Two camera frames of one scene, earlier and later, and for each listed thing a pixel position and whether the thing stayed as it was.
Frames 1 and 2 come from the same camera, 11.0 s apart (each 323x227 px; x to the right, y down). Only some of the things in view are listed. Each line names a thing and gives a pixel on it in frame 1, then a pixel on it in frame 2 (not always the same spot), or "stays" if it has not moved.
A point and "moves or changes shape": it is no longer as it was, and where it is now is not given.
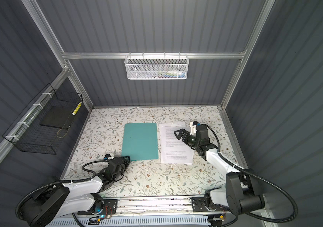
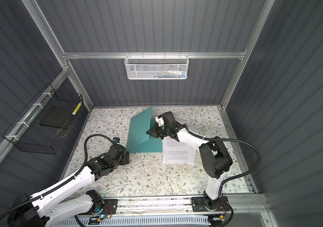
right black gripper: x=186 y=137 to x=156 y=135
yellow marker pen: x=77 y=108 stays
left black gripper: x=125 y=162 to x=125 y=158
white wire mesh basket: x=157 y=67 stays
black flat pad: x=58 y=116 stays
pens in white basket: x=170 y=74 stays
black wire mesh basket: x=43 y=126 stays
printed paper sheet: x=173 y=150 stays
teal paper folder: x=140 y=141 moves or changes shape
